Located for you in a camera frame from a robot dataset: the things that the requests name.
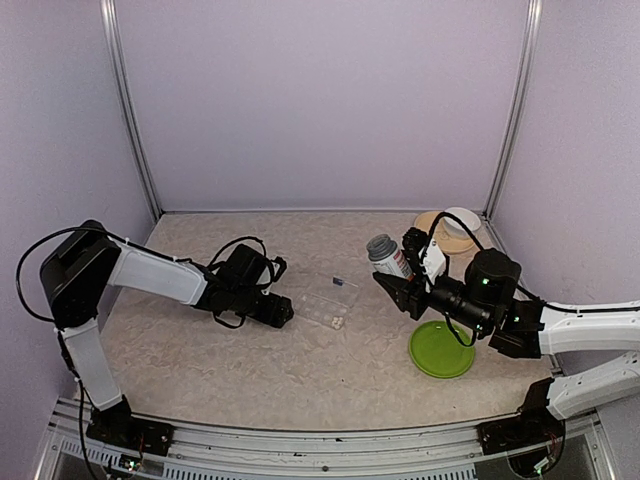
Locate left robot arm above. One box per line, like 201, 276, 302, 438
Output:
40, 220, 294, 445

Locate green plate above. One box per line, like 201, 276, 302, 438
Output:
408, 320, 475, 379

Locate aluminium frame post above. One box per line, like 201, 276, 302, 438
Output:
100, 0, 164, 223
483, 0, 543, 223

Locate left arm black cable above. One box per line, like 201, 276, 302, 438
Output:
14, 227, 281, 330

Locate grey-capped orange pill bottle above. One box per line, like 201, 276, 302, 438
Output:
366, 234, 414, 280

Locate right aluminium frame post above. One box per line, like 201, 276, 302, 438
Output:
483, 0, 543, 223

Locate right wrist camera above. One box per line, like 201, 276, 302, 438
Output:
402, 227, 447, 291

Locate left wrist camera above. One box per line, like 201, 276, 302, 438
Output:
259, 256, 287, 295

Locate left aluminium frame post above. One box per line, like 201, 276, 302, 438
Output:
100, 0, 164, 223

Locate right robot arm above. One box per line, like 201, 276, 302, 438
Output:
373, 248, 639, 444

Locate clear plastic pill organizer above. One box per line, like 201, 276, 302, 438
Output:
294, 274, 360, 330

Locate white pills in organizer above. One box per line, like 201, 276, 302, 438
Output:
331, 316, 345, 330

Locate white ceramic bowl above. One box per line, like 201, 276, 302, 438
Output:
444, 207, 481, 239

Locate beige wooden plate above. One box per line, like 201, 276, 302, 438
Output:
413, 211, 474, 255

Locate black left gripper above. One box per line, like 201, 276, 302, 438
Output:
231, 284, 293, 328

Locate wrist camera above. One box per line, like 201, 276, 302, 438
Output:
402, 227, 447, 291
259, 256, 287, 295

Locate front aluminium rail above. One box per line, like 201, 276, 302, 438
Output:
35, 399, 615, 479

